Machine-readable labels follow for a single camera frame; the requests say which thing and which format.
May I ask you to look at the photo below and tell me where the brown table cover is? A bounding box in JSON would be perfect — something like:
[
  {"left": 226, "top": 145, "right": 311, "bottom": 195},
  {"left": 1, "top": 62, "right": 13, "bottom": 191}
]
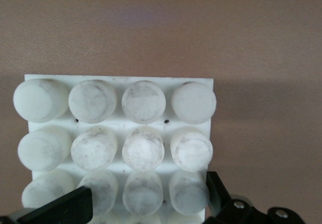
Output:
[{"left": 0, "top": 0, "right": 322, "bottom": 224}]

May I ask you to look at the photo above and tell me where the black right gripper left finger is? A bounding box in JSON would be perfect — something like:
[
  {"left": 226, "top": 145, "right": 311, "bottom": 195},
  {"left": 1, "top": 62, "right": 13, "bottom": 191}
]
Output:
[{"left": 0, "top": 185, "right": 94, "bottom": 224}]

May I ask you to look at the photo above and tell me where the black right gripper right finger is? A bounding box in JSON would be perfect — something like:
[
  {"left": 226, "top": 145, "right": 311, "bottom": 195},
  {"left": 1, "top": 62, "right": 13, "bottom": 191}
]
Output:
[{"left": 205, "top": 171, "right": 304, "bottom": 224}]

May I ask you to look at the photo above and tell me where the white studded base plate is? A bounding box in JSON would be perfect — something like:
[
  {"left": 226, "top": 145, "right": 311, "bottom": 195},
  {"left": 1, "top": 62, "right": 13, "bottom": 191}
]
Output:
[{"left": 12, "top": 73, "right": 217, "bottom": 224}]

